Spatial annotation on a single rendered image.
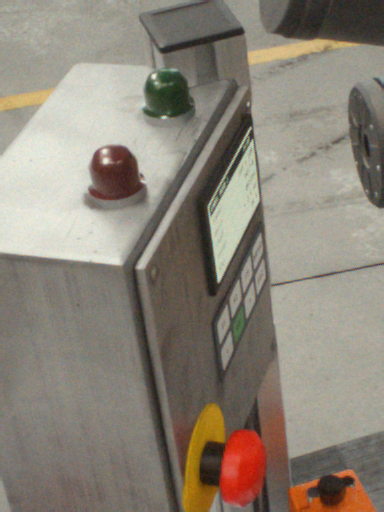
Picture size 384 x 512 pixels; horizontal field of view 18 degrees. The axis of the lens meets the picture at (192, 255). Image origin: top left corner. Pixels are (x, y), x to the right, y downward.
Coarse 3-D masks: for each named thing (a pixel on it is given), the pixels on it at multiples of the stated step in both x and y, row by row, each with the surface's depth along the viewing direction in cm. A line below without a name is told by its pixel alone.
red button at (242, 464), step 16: (240, 432) 61; (208, 448) 61; (224, 448) 61; (240, 448) 60; (256, 448) 61; (208, 464) 61; (224, 464) 60; (240, 464) 60; (256, 464) 60; (208, 480) 61; (224, 480) 60; (240, 480) 60; (256, 480) 60; (224, 496) 60; (240, 496) 60; (256, 496) 61
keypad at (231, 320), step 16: (256, 240) 67; (256, 256) 67; (240, 272) 64; (256, 272) 67; (240, 288) 65; (256, 288) 68; (224, 304) 62; (240, 304) 65; (256, 304) 68; (224, 320) 63; (240, 320) 65; (224, 336) 63; (240, 336) 66; (224, 352) 63; (224, 368) 63
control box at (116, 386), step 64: (64, 128) 61; (128, 128) 60; (192, 128) 59; (0, 192) 57; (64, 192) 56; (192, 192) 56; (0, 256) 53; (64, 256) 52; (128, 256) 52; (192, 256) 57; (0, 320) 55; (64, 320) 54; (128, 320) 53; (192, 320) 58; (256, 320) 69; (0, 384) 58; (64, 384) 57; (128, 384) 55; (192, 384) 59; (256, 384) 70; (0, 448) 61; (64, 448) 59; (128, 448) 58; (192, 448) 60
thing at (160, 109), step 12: (156, 72) 60; (168, 72) 59; (144, 84) 59; (156, 84) 59; (168, 84) 59; (180, 84) 59; (144, 96) 59; (156, 96) 59; (168, 96) 59; (180, 96) 59; (144, 108) 60; (156, 108) 59; (168, 108) 59; (180, 108) 59; (192, 108) 60; (144, 120) 60; (156, 120) 59; (168, 120) 59; (180, 120) 59
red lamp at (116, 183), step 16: (112, 144) 55; (96, 160) 54; (112, 160) 54; (128, 160) 54; (96, 176) 54; (112, 176) 54; (128, 176) 54; (96, 192) 54; (112, 192) 54; (128, 192) 54; (144, 192) 55; (112, 208) 54
